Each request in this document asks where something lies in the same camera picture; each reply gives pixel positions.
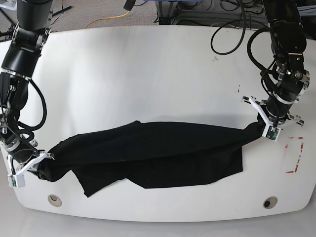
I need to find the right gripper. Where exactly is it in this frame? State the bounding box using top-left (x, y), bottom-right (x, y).
top-left (6, 145), bottom-right (54, 178)

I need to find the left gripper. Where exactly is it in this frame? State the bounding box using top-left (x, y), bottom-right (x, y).
top-left (242, 95), bottom-right (304, 131)

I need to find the black printed T-shirt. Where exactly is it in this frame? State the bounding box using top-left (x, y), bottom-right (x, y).
top-left (39, 121), bottom-right (261, 197)

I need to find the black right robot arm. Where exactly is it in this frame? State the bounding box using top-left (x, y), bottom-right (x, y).
top-left (0, 0), bottom-right (264, 188)

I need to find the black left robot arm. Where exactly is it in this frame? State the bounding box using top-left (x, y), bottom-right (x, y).
top-left (247, 0), bottom-right (310, 127)

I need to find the red tape rectangle marking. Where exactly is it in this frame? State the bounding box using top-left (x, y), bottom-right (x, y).
top-left (282, 137), bottom-right (304, 173)

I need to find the black tripod stand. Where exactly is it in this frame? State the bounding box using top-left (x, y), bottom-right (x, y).
top-left (0, 0), bottom-right (72, 42)

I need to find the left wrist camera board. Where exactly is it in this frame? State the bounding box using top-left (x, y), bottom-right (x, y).
top-left (262, 124), bottom-right (282, 141)

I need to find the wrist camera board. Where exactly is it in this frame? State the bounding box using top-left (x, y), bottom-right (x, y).
top-left (262, 124), bottom-right (282, 141)
top-left (8, 174), bottom-right (25, 188)

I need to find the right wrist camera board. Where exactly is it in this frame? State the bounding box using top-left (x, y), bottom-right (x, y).
top-left (8, 174), bottom-right (25, 188)

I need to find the left table cable grommet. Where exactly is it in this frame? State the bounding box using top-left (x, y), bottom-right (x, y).
top-left (47, 195), bottom-right (62, 207)

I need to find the table cable grommet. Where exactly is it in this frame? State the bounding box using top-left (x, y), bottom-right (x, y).
top-left (47, 195), bottom-right (62, 207)
top-left (263, 197), bottom-right (278, 209)

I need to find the right table cable grommet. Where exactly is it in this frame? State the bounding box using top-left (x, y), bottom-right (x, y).
top-left (263, 197), bottom-right (278, 209)

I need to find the aluminium frame post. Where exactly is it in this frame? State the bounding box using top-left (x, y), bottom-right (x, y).
top-left (155, 0), bottom-right (178, 25)

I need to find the yellow cable on floor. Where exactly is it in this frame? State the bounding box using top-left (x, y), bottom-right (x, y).
top-left (85, 9), bottom-right (130, 30)

